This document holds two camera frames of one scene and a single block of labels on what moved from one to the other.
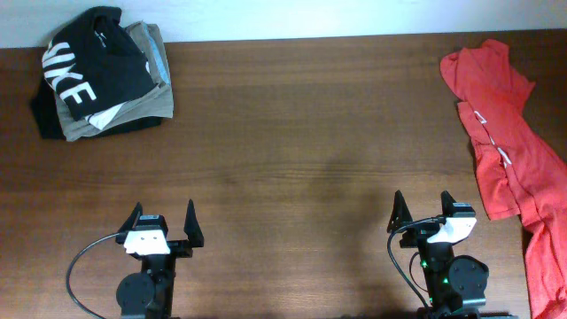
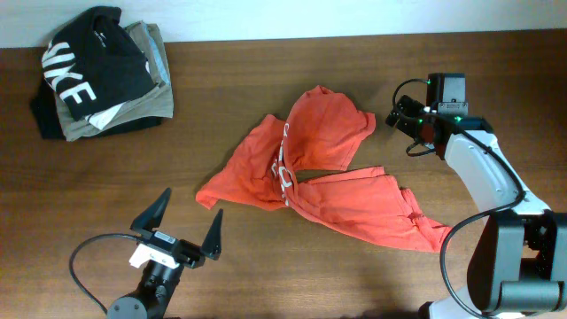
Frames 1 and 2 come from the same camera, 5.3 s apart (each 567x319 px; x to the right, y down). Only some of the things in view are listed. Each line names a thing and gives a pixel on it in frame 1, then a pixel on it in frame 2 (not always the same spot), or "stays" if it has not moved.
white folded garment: [99, 120] stays
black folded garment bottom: [48, 120] stays
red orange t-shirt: [518, 174] → [323, 132]
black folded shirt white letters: [92, 62] stays
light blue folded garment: [159, 56] stays
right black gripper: [418, 233] → [404, 122]
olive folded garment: [154, 104] stays
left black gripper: [193, 232] → [194, 253]
